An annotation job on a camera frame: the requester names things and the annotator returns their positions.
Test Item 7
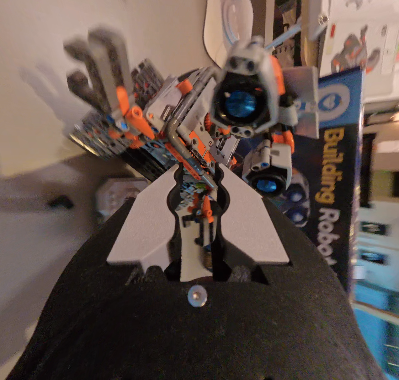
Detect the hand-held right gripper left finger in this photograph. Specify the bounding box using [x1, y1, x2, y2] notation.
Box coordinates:
[106, 163, 184, 282]

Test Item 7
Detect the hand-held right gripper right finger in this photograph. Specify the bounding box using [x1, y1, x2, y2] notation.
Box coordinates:
[213, 163, 293, 282]

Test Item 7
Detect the white control hub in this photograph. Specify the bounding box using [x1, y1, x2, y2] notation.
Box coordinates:
[95, 178, 148, 218]

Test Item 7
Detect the black angle connector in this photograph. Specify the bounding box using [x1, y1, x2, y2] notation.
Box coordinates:
[48, 195, 75, 209]

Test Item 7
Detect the tracked toy robot vehicle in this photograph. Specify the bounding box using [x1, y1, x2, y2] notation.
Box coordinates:
[64, 28, 320, 268]

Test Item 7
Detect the white document stand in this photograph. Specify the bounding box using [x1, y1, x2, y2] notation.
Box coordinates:
[203, 0, 331, 63]

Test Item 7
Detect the glossy building instruction booklet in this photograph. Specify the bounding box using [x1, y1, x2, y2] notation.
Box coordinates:
[324, 0, 399, 103]

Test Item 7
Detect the blue toy box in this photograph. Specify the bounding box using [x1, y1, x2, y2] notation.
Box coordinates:
[246, 67, 365, 293]

